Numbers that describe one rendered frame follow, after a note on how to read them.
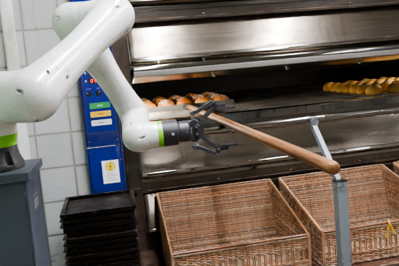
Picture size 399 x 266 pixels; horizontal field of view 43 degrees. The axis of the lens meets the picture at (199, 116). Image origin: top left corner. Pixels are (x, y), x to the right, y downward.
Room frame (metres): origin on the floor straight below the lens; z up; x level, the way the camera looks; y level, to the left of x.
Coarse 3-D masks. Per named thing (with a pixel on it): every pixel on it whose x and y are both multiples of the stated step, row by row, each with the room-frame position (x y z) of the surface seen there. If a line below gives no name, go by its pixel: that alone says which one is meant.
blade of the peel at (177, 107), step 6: (204, 102) 2.82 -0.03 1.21; (216, 102) 2.84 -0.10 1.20; (222, 102) 2.84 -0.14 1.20; (228, 102) 2.85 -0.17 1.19; (150, 108) 2.77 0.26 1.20; (156, 108) 2.77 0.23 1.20; (162, 108) 2.78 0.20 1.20; (168, 108) 2.78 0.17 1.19; (174, 108) 2.79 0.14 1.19; (180, 108) 2.80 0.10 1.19
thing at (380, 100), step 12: (384, 96) 2.55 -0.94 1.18; (396, 96) 2.53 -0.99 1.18; (276, 108) 2.42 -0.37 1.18; (288, 108) 2.42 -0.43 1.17; (300, 108) 2.43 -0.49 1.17; (312, 108) 2.44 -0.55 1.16; (324, 108) 2.46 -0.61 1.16; (336, 108) 2.47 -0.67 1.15; (348, 108) 2.48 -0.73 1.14; (156, 120) 2.34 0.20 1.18; (180, 120) 2.33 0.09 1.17; (240, 120) 2.38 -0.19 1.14
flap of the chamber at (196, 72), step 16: (224, 64) 2.22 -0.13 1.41; (240, 64) 2.23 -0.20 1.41; (256, 64) 2.24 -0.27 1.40; (272, 64) 2.25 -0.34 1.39; (288, 64) 2.28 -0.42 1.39; (304, 64) 2.34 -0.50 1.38; (320, 64) 2.41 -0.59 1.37; (336, 64) 2.48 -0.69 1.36; (144, 80) 2.26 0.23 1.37; (160, 80) 2.33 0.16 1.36
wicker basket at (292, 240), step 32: (160, 192) 2.28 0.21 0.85; (192, 192) 2.30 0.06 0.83; (224, 192) 2.32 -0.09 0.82; (256, 192) 2.34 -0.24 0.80; (160, 224) 2.20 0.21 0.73; (192, 224) 2.26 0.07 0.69; (224, 224) 2.28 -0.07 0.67; (256, 224) 2.30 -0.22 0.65; (288, 224) 2.14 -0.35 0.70; (192, 256) 1.83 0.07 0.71; (224, 256) 1.85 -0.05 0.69; (256, 256) 1.87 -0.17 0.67; (288, 256) 1.90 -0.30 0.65
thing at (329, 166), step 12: (192, 108) 2.54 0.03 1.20; (216, 120) 2.03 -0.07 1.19; (228, 120) 1.88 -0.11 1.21; (240, 132) 1.69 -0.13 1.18; (252, 132) 1.56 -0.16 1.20; (276, 144) 1.34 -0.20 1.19; (288, 144) 1.28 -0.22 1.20; (300, 156) 1.18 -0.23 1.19; (312, 156) 1.12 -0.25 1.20; (324, 168) 1.05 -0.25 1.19; (336, 168) 1.04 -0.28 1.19
